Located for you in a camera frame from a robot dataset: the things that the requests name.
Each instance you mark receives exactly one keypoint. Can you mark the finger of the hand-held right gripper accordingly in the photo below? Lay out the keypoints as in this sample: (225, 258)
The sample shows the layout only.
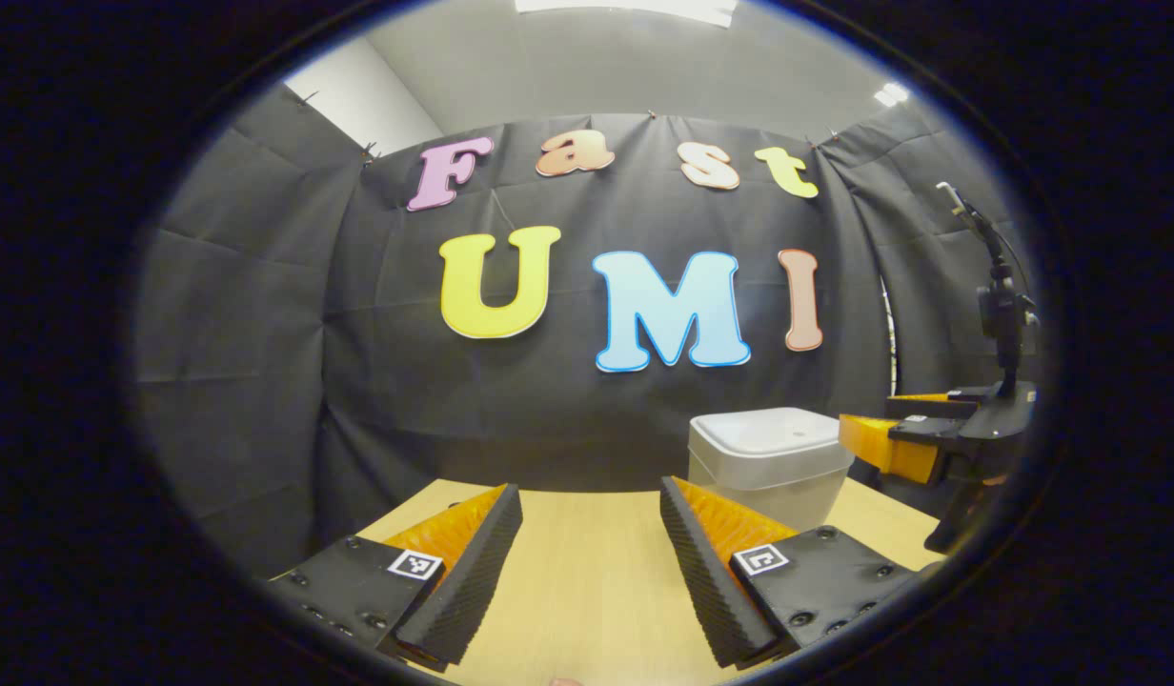
(930, 407)
(920, 429)

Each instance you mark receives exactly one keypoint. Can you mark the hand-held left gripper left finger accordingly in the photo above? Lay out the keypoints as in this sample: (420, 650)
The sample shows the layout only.
(477, 581)

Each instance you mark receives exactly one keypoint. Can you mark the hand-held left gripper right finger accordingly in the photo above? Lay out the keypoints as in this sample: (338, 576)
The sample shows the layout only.
(701, 581)

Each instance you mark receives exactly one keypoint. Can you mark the grey desktop garbage bin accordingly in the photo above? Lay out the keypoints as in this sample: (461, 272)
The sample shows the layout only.
(768, 467)

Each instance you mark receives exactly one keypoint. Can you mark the wooden desktop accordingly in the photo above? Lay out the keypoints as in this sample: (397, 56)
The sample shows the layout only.
(587, 581)

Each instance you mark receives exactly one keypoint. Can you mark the black backdrop cloth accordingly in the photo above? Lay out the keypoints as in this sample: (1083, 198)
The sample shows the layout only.
(549, 419)

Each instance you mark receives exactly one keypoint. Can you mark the small ceiling light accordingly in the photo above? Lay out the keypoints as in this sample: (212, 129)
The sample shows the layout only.
(890, 94)

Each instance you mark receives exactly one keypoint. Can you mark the large ceiling light panel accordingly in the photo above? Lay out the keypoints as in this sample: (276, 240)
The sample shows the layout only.
(625, 8)

